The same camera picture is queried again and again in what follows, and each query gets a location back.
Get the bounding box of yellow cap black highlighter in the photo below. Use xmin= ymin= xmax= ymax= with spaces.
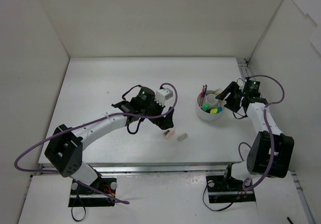
xmin=210 ymin=108 xmax=218 ymax=114

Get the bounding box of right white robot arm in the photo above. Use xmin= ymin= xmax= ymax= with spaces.
xmin=216 ymin=75 xmax=294 ymax=186

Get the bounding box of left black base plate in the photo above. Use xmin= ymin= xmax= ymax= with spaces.
xmin=68 ymin=177 xmax=117 ymax=207

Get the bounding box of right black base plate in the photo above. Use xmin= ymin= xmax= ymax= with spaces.
xmin=206 ymin=175 xmax=256 ymax=204

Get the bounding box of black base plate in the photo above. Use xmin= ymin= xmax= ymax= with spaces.
xmin=206 ymin=175 xmax=256 ymax=204
xmin=68 ymin=177 xmax=117 ymax=207

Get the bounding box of pink white stapler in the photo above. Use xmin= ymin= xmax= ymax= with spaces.
xmin=163 ymin=130 xmax=175 ymax=139

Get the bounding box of grey eraser block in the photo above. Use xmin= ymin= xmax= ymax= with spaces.
xmin=177 ymin=133 xmax=188 ymax=142

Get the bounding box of green cap black highlighter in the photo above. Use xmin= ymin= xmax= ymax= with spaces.
xmin=202 ymin=104 xmax=208 ymax=111

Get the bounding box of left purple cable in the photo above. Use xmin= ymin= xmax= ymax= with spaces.
xmin=14 ymin=82 xmax=179 ymax=204

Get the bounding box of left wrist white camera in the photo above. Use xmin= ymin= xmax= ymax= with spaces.
xmin=154 ymin=88 xmax=174 ymax=106

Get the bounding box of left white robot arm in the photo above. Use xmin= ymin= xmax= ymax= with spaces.
xmin=45 ymin=83 xmax=178 ymax=194

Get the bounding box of blue pen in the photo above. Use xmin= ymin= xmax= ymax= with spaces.
xmin=203 ymin=84 xmax=207 ymax=102

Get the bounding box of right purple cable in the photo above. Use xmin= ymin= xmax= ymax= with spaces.
xmin=238 ymin=75 xmax=286 ymax=191

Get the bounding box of red pen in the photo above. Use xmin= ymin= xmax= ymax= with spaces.
xmin=199 ymin=85 xmax=206 ymax=107

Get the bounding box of purple cable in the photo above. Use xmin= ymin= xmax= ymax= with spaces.
xmin=238 ymin=75 xmax=286 ymax=191
xmin=14 ymin=82 xmax=179 ymax=204

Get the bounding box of white divided round container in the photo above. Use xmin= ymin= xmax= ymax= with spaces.
xmin=195 ymin=88 xmax=225 ymax=121

